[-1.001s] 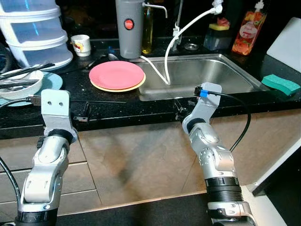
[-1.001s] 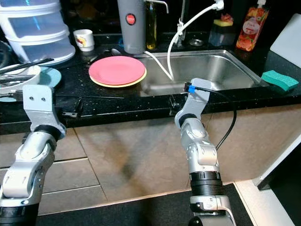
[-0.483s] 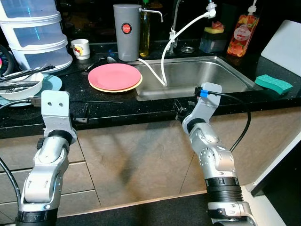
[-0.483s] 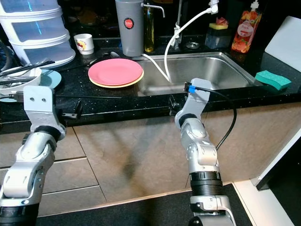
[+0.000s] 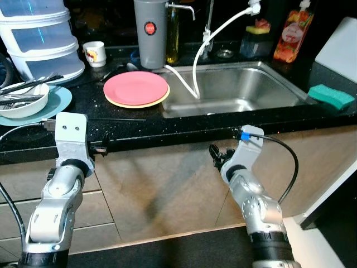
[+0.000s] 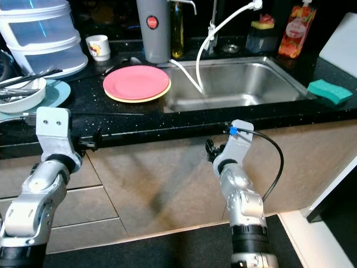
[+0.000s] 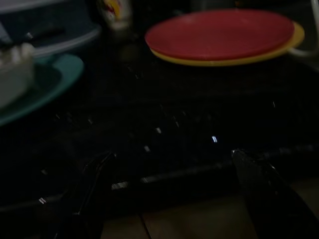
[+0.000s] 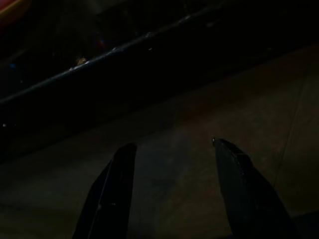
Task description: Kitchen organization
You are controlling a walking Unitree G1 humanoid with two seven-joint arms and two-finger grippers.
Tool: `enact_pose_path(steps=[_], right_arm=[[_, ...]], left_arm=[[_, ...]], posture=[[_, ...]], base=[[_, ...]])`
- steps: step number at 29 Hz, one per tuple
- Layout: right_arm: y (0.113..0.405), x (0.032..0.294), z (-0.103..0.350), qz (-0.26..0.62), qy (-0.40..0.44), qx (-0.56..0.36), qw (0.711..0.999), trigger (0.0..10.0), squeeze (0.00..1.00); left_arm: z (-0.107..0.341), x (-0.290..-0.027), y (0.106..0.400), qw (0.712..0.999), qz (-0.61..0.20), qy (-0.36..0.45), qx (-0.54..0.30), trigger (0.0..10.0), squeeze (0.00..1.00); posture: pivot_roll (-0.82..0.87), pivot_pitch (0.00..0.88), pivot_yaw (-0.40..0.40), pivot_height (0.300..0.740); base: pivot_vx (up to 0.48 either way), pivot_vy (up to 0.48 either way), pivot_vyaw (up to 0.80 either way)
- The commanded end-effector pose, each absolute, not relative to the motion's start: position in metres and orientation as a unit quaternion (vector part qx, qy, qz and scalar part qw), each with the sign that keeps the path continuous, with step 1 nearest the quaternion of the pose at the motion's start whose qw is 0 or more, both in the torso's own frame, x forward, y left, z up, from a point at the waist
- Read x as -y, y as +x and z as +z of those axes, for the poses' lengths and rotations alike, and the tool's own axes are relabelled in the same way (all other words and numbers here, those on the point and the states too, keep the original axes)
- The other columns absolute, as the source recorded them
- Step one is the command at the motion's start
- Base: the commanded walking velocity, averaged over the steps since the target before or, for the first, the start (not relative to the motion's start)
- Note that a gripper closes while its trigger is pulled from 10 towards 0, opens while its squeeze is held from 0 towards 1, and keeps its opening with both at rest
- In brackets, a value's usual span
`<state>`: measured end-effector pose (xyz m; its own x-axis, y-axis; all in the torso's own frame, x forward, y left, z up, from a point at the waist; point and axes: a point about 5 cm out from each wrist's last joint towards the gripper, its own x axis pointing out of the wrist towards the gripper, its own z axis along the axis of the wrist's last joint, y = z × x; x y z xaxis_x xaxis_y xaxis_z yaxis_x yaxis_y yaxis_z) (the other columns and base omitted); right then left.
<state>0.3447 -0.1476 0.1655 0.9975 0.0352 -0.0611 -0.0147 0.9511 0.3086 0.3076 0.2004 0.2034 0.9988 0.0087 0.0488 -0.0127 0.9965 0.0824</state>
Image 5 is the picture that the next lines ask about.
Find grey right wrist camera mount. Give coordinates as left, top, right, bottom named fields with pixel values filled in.
left=221, top=126, right=264, bottom=182

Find stainless steel sink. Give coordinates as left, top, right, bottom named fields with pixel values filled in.
left=162, top=60, right=313, bottom=118

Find dark sponge holder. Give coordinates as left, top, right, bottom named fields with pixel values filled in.
left=240, top=31, right=274, bottom=58

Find light blue plate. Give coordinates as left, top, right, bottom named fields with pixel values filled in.
left=0, top=85, right=73, bottom=127

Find chrome kitchen faucet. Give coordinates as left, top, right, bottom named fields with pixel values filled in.
left=204, top=0, right=215, bottom=59

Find shallow beige drawer front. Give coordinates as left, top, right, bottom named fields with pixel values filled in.
left=0, top=161, right=102, bottom=205

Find beige cabinet door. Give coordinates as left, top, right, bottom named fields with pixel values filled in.
left=92, top=126, right=357, bottom=242

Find stacked translucent plastic containers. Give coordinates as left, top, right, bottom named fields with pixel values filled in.
left=0, top=0, right=85, bottom=83

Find deep beige drawer front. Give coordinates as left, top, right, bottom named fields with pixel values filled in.
left=0, top=191, right=122, bottom=259

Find yellow and pink sponge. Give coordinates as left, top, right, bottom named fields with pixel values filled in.
left=254, top=18, right=272, bottom=35

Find pale yellow plate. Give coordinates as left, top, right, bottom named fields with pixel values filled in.
left=104, top=84, right=171, bottom=109

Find peach soap pump bottle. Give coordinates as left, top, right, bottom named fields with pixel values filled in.
left=273, top=0, right=308, bottom=63

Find black chopstick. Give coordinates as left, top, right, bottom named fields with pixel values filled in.
left=0, top=74, right=64, bottom=94

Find green sponge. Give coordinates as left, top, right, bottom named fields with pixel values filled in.
left=307, top=84, right=355, bottom=111

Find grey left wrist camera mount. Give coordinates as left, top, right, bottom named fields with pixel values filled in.
left=54, top=112, right=93, bottom=168

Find white bowl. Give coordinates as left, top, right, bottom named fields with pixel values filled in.
left=0, top=82, right=51, bottom=119

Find white hose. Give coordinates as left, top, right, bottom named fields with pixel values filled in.
left=165, top=0, right=263, bottom=98

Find pink plate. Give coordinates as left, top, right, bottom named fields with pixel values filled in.
left=103, top=71, right=170, bottom=106

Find white board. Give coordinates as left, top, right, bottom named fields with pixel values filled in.
left=315, top=17, right=357, bottom=83

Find white printed mug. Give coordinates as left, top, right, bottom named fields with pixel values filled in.
left=83, top=41, right=107, bottom=68

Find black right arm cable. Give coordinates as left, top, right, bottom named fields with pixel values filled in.
left=240, top=130, right=300, bottom=205

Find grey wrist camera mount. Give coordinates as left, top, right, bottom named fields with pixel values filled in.
left=221, top=126, right=264, bottom=182
left=54, top=112, right=93, bottom=168

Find yellow oil bottle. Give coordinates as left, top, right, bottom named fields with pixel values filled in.
left=166, top=6, right=180, bottom=65

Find grey water filter canister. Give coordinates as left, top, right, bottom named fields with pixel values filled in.
left=134, top=0, right=196, bottom=69

